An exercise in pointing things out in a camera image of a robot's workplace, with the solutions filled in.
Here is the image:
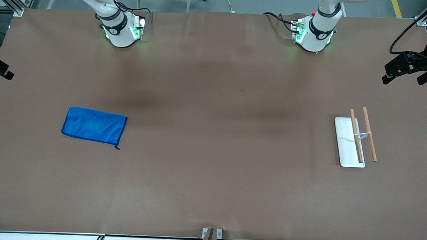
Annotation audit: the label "blue microfibre towel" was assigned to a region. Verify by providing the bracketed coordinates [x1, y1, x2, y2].
[60, 106, 128, 151]

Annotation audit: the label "white rack with wooden bars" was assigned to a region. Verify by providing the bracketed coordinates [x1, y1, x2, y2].
[333, 106, 380, 169]

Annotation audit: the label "brown table cover sheet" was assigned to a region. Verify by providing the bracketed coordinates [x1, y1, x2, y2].
[0, 2, 427, 240]

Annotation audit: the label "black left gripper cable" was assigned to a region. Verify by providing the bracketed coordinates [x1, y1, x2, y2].
[389, 15, 427, 58]

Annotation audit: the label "black left arm base cable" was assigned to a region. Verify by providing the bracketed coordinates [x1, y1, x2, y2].
[262, 11, 296, 33]

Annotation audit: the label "black arm base cable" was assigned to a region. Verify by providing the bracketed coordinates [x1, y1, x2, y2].
[114, 1, 153, 16]
[262, 11, 296, 33]

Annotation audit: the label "black right arm base cable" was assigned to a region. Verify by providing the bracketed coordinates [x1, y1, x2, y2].
[114, 1, 153, 16]

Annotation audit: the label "grey metal bracket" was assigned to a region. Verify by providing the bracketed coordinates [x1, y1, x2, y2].
[202, 227, 223, 240]

